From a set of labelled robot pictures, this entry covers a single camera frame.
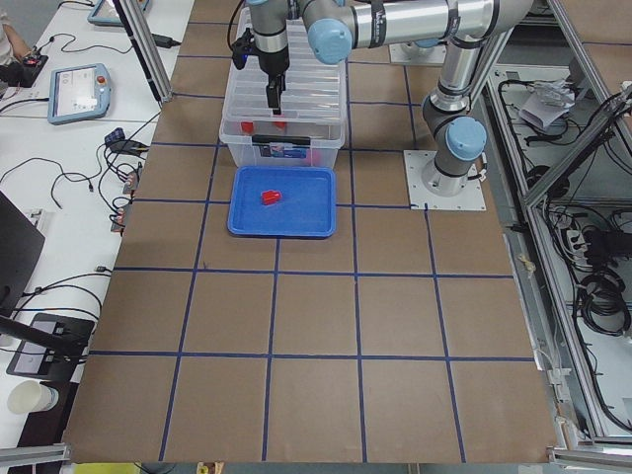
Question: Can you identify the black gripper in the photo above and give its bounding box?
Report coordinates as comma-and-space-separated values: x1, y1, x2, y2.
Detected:
258, 46, 288, 116

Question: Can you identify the clear plastic box lid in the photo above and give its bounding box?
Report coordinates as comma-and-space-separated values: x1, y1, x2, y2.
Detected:
222, 20, 347, 124

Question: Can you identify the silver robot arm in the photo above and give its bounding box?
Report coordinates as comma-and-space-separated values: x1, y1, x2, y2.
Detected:
230, 0, 531, 197

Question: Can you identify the clear plastic storage box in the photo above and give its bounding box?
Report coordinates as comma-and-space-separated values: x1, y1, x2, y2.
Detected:
219, 20, 348, 168

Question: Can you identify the blue plastic tray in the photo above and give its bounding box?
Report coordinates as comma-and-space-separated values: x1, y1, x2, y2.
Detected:
227, 166, 337, 239

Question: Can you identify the blue teach pendant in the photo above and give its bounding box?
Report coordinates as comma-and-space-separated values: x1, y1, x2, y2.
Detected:
47, 63, 112, 125

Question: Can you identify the white paper cup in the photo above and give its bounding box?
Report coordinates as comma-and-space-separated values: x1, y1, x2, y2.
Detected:
7, 380, 59, 415

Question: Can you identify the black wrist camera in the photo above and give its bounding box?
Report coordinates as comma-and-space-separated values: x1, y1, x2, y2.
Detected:
231, 28, 259, 70

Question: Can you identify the black box latch handle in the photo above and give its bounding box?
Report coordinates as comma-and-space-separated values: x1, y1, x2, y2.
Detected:
252, 134, 311, 148

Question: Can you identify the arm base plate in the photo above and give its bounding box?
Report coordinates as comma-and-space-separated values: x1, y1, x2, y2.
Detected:
404, 150, 487, 211

